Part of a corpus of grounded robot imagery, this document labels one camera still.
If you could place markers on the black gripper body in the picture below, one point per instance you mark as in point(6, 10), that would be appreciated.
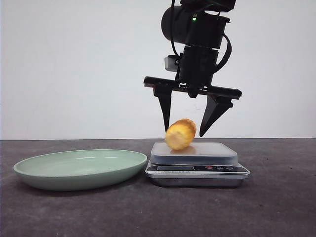
point(194, 75)

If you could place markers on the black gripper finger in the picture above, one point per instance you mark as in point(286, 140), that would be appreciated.
point(216, 106)
point(163, 93)

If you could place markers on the yellow corn cob piece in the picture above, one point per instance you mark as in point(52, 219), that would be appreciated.
point(180, 134)

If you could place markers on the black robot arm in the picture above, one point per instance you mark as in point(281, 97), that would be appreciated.
point(199, 25)

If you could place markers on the silver digital kitchen scale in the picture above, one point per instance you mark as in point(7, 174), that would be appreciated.
point(210, 164)

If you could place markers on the light green plate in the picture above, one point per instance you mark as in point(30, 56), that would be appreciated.
point(80, 169)

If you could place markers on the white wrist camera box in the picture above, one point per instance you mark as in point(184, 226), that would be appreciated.
point(172, 63)

